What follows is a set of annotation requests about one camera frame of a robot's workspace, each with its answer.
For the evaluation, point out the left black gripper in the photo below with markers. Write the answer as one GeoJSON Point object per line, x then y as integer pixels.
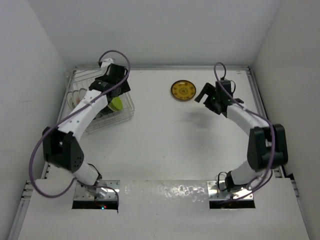
{"type": "Point", "coordinates": [123, 88]}

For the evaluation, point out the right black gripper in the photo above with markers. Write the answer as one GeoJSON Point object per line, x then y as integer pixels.
{"type": "Point", "coordinates": [209, 90]}

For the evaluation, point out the yellow patterned plate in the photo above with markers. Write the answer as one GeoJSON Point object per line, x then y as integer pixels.
{"type": "Point", "coordinates": [183, 90]}

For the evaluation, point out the lime green plate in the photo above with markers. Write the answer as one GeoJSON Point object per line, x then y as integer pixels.
{"type": "Point", "coordinates": [116, 104]}

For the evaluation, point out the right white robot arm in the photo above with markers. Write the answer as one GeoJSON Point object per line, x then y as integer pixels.
{"type": "Point", "coordinates": [267, 145]}

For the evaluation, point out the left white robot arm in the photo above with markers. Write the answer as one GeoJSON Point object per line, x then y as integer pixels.
{"type": "Point", "coordinates": [61, 147]}

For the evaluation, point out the white floral plate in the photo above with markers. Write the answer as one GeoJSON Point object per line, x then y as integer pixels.
{"type": "Point", "coordinates": [74, 97]}

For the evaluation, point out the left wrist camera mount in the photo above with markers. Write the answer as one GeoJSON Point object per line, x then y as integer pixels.
{"type": "Point", "coordinates": [106, 62]}

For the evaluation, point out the wire dish rack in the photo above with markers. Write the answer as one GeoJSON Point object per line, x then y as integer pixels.
{"type": "Point", "coordinates": [82, 78]}

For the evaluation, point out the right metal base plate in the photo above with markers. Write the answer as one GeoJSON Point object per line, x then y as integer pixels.
{"type": "Point", "coordinates": [217, 192]}

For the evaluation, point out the metal base plate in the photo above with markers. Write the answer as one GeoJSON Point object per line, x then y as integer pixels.
{"type": "Point", "coordinates": [217, 192]}
{"type": "Point", "coordinates": [106, 191]}

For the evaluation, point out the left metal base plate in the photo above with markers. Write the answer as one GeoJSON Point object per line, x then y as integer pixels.
{"type": "Point", "coordinates": [106, 191]}

